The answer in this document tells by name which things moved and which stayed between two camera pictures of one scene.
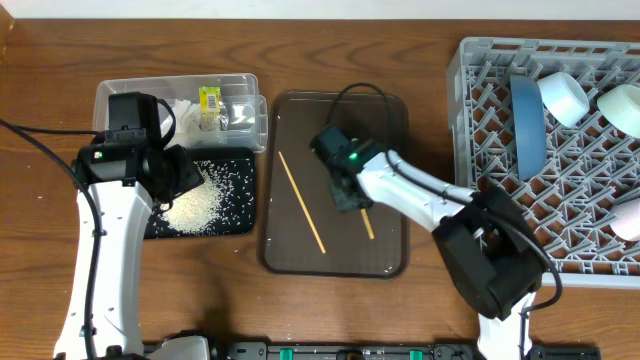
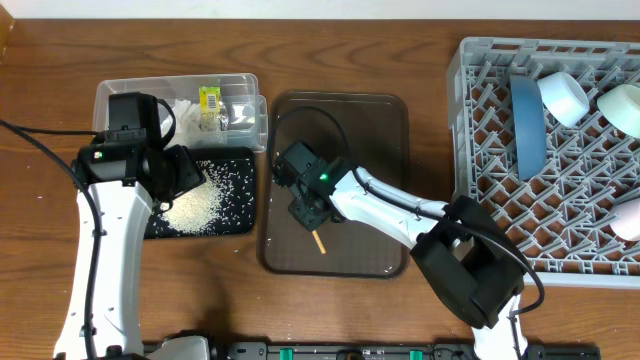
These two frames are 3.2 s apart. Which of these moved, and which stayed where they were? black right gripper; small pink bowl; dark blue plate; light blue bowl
Moved: black right gripper
Stayed: light blue bowl; small pink bowl; dark blue plate
